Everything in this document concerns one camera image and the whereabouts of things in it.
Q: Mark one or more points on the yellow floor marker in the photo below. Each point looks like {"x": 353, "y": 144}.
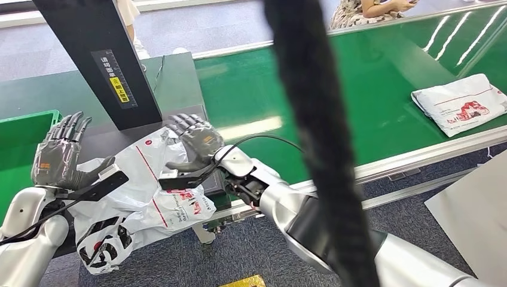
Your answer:
{"x": 245, "y": 282}

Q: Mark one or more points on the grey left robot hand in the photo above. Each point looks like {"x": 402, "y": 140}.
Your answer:
{"x": 57, "y": 162}

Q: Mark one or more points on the white red-print plastic package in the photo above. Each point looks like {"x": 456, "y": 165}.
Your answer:
{"x": 134, "y": 206}

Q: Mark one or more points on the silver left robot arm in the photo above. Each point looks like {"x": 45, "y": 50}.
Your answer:
{"x": 27, "y": 237}

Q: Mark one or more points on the yellow black column label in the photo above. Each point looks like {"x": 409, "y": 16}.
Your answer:
{"x": 119, "y": 90}

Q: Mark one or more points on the green belt conveyor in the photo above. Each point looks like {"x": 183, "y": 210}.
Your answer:
{"x": 253, "y": 91}

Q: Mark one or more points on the white flat plastic package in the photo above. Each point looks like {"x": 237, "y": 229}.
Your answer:
{"x": 459, "y": 105}

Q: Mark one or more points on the seated person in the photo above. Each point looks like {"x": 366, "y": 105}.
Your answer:
{"x": 352, "y": 14}

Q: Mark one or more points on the grey flat panel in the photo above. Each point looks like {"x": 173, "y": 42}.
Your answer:
{"x": 471, "y": 214}

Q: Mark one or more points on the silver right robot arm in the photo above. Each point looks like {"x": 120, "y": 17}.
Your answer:
{"x": 301, "y": 226}

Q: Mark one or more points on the black weighing device with column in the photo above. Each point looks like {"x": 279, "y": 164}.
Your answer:
{"x": 99, "y": 47}

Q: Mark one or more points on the dark green table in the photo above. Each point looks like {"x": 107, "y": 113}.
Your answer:
{"x": 39, "y": 97}

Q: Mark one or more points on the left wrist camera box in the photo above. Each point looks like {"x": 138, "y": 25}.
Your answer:
{"x": 101, "y": 184}

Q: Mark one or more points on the green plastic basket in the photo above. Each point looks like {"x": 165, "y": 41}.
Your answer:
{"x": 16, "y": 138}

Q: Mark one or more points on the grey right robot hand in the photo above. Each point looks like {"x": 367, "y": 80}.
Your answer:
{"x": 202, "y": 140}

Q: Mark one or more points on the standing person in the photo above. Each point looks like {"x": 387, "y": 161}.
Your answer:
{"x": 136, "y": 35}

